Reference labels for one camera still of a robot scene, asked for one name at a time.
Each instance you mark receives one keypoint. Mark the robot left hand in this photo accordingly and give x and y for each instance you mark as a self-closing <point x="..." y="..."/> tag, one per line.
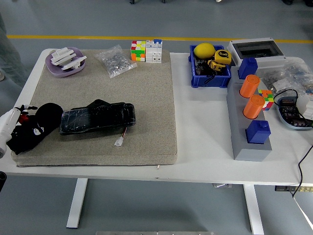
<point x="7" y="122"/>

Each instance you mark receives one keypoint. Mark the black display panel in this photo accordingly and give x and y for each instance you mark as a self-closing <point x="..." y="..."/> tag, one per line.
<point x="97" y="120"/>

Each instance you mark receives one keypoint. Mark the purple plastic tray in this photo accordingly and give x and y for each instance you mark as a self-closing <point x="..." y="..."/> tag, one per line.
<point x="57" y="72"/>

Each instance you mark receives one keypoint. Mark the white table leg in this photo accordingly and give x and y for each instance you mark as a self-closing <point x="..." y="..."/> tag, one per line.
<point x="77" y="203"/>
<point x="254" y="210"/>

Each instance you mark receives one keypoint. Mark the clear bag of screws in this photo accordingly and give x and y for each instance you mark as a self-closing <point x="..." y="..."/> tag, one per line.
<point x="115" y="63"/>

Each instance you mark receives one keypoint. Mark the grey-brown mat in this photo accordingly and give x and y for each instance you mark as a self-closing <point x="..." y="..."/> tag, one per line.
<point x="146" y="110"/>

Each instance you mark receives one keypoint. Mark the large colourful puzzle cube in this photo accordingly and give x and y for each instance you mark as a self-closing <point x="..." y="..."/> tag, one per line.
<point x="138" y="52"/>

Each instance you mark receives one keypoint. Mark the white blue circuit breaker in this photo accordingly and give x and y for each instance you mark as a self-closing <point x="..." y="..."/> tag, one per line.
<point x="154" y="55"/>

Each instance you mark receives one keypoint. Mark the dark electronic part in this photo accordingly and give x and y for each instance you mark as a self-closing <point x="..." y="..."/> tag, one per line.
<point x="200" y="69"/>

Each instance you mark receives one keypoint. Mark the blue plastic bin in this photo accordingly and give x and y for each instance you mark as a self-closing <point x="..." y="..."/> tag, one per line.
<point x="210" y="82"/>

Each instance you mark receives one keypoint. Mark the yellow lemon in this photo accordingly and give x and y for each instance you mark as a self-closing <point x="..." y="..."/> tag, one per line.
<point x="204" y="50"/>

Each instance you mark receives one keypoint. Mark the yellow black toy part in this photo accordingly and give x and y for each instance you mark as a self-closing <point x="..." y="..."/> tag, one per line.
<point x="215" y="65"/>

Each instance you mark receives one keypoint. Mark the yellow black tape measure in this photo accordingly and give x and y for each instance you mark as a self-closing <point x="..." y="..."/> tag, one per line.
<point x="223" y="56"/>

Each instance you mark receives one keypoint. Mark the grey peg base block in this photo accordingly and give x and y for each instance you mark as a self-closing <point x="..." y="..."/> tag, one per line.
<point x="238" y="137"/>

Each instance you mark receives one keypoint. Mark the orange plastic cylinder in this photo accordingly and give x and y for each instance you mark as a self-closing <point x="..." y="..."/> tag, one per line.
<point x="253" y="109"/>
<point x="248" y="86"/>

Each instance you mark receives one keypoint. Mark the blue plastic block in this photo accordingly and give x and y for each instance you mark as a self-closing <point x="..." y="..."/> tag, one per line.
<point x="256" y="133"/>
<point x="247" y="69"/>

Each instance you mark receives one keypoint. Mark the small colourful puzzle cube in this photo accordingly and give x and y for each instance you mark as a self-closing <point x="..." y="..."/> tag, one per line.
<point x="267" y="99"/>

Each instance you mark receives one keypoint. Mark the clear bag of metal parts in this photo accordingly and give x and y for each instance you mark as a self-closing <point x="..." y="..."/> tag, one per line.
<point x="271" y="79"/>

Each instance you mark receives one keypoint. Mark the blue-grey plastic tray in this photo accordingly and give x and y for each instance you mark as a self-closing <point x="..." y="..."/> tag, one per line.
<point x="281" y="121"/>

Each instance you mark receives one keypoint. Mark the dark circuit boards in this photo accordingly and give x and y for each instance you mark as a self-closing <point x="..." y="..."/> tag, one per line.
<point x="291" y="115"/>

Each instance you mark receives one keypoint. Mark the black table control box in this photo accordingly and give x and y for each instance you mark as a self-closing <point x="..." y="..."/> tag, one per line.
<point x="283" y="188"/>

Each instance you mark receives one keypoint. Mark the white translucent plastic piece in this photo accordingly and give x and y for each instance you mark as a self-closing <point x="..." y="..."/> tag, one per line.
<point x="303" y="102"/>

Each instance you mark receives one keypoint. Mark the clear bag of blue parts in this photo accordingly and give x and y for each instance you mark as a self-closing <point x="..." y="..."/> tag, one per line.
<point x="300" y="73"/>

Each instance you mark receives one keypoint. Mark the grey metal table bracket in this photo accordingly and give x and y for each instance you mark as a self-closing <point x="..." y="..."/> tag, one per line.
<point x="222" y="185"/>

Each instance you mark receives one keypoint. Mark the grey electrical enclosure box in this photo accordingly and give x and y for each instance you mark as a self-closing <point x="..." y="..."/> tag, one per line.
<point x="234" y="52"/>

